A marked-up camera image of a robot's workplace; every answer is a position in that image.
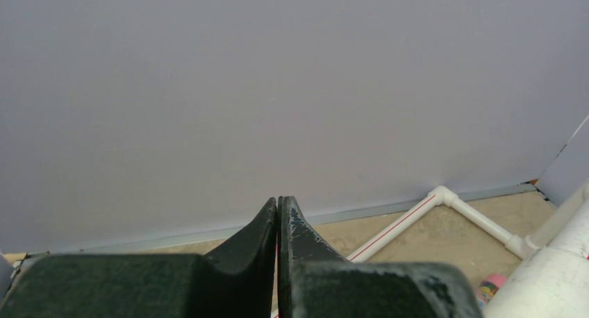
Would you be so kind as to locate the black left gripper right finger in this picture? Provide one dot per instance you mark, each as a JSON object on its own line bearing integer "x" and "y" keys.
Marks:
{"x": 314, "y": 280}

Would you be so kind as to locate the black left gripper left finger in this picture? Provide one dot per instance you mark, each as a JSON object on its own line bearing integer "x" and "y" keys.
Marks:
{"x": 235, "y": 279}

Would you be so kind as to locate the pink patterned spray can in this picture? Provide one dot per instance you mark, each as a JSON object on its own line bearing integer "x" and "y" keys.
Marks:
{"x": 488, "y": 288}

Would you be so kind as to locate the white PVC pipe frame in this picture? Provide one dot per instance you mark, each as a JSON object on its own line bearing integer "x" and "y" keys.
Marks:
{"x": 551, "y": 281}

